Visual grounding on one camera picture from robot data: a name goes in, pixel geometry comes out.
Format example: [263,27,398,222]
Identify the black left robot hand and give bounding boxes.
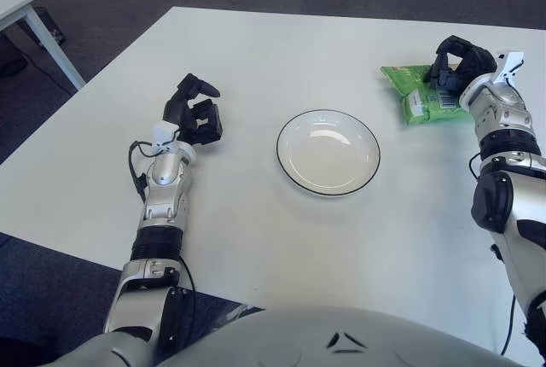
[161,72,224,149]

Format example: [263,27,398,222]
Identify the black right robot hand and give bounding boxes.
[423,34,499,96]

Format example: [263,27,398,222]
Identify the green snack bag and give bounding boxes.
[379,63,475,127]

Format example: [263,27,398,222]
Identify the white plate with black rim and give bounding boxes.
[276,108,381,197]

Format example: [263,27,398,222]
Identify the black mesh wastebasket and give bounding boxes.
[32,6,68,47]

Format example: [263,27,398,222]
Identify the black round floor object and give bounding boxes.
[0,33,27,78]

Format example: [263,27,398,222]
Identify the white side table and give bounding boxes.
[0,0,86,91]

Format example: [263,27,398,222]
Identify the grey robot torso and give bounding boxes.
[40,305,530,367]

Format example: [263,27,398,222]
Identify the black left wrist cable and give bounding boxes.
[128,139,171,204]

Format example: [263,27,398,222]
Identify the thin black floor cable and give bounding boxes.
[12,40,80,96]

